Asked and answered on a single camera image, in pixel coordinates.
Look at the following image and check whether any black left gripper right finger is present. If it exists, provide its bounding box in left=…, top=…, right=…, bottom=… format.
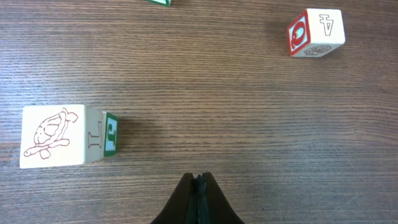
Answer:
left=203, top=172, right=244, bottom=224

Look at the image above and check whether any blue P letter block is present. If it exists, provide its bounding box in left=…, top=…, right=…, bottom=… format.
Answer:
left=19, top=105, right=104, bottom=169

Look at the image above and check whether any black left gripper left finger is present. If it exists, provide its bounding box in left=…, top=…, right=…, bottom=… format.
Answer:
left=151, top=173, right=194, bottom=224

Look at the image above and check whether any green V block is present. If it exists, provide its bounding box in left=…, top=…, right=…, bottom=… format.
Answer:
left=148, top=0, right=172, bottom=7

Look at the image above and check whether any plain block red side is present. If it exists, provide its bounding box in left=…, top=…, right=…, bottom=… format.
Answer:
left=287, top=8, right=346, bottom=57

